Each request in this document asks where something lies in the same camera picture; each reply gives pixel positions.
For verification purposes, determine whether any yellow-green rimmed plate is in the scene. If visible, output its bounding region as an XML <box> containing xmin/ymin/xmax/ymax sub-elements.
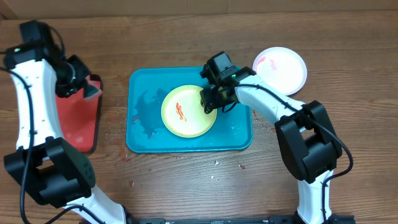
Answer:
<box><xmin>161</xmin><ymin>85</ymin><xmax>217</xmax><ymax>138</ymax></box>

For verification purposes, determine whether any white plate with red stain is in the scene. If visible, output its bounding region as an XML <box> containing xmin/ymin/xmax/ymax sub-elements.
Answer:
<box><xmin>252</xmin><ymin>47</ymin><xmax>308</xmax><ymax>96</ymax></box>

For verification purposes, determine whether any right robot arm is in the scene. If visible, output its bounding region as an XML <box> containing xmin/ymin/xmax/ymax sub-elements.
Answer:
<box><xmin>200</xmin><ymin>52</ymin><xmax>342</xmax><ymax>223</ymax></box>

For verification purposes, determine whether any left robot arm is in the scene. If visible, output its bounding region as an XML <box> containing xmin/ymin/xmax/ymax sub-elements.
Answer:
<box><xmin>2</xmin><ymin>21</ymin><xmax>135</xmax><ymax>223</ymax></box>

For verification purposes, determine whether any dark red water tray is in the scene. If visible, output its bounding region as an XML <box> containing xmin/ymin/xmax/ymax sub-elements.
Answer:
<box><xmin>55</xmin><ymin>90</ymin><xmax>102</xmax><ymax>153</ymax></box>

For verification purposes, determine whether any teal plastic serving tray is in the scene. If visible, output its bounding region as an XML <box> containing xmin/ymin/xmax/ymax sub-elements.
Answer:
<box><xmin>126</xmin><ymin>67</ymin><xmax>253</xmax><ymax>153</ymax></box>

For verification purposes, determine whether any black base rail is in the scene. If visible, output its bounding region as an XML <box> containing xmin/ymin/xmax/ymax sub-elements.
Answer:
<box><xmin>124</xmin><ymin>214</ymin><xmax>356</xmax><ymax>224</ymax></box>

